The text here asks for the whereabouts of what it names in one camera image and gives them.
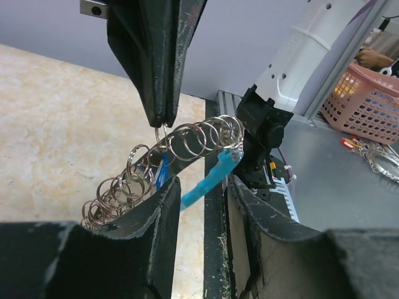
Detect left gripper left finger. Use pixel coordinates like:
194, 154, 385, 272
1, 176, 181, 298

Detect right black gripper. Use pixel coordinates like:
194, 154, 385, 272
79, 0, 207, 127

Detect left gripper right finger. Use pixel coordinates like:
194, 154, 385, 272
227, 176, 398, 298

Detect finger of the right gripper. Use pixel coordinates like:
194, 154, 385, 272
155, 1, 207, 127

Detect bunch of keys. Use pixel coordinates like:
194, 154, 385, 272
81, 115, 244, 231

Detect blue key tag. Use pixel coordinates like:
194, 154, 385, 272
155, 153, 174, 191

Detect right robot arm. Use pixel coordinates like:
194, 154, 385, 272
80, 1, 374, 128

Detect spare keyring bunch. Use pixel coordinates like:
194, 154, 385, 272
340, 136, 398, 183

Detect person's hand in background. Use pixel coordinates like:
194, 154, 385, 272
355, 48, 393, 69

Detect pink plastic basket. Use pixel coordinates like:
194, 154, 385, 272
320, 64, 398, 145

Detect aluminium frame rail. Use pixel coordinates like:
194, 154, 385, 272
216, 90, 242, 116

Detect right aluminium corner post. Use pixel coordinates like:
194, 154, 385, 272
294, 1, 398, 119

